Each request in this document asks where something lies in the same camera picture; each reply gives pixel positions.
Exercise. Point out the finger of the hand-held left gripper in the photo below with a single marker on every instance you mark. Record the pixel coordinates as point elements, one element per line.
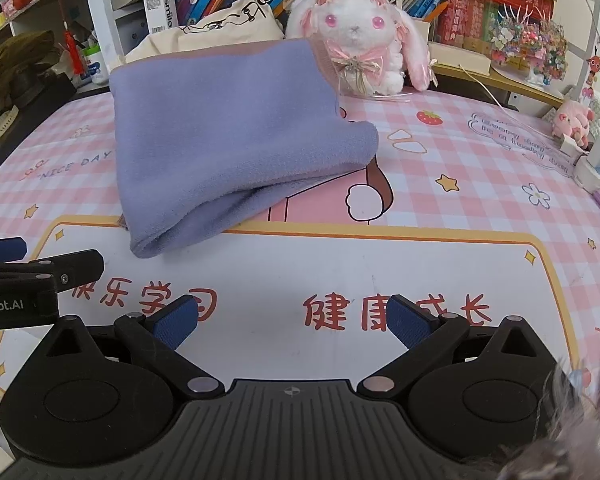
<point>0,250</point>
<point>75,266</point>

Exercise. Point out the red tassel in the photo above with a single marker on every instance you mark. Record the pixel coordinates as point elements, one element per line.
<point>72,55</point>

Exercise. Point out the fluffy grey sleeve cuff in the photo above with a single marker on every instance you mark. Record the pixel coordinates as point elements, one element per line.
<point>570,435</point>

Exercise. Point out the beige wooden desk shelf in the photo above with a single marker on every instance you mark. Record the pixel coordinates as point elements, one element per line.
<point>480,82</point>

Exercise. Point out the red boxed book set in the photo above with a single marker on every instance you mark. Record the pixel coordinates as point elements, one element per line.
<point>480,5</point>

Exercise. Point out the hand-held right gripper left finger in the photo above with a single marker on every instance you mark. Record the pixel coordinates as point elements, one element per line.
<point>176,324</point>

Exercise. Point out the purple and brown sweater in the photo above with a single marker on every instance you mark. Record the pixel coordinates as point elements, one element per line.
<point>230,135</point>

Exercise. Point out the white bottle with blue label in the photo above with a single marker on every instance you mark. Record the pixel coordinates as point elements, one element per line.
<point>96,67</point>

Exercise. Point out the pink plush pig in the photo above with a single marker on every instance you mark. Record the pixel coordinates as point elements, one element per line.
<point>572,120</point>

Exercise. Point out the white wristwatch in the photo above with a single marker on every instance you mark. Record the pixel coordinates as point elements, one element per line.
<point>0,125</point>

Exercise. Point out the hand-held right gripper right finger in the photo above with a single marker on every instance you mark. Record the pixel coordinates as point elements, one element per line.
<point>407,324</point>

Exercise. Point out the colourful beaded flower ornament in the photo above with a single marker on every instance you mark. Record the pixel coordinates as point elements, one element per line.
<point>527,42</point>

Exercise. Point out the olive green cloth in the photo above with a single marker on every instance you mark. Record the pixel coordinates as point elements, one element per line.
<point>15,60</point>

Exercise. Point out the cream canvas tote bag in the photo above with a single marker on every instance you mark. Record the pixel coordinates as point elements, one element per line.
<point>220,25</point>

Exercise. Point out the white power strip with chargers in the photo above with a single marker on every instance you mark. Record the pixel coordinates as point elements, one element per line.
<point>592,170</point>

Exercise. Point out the white pink plush bunny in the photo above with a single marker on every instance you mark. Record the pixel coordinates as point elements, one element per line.
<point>355,27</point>

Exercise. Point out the white printed box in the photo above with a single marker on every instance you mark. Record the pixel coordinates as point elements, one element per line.
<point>160,10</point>

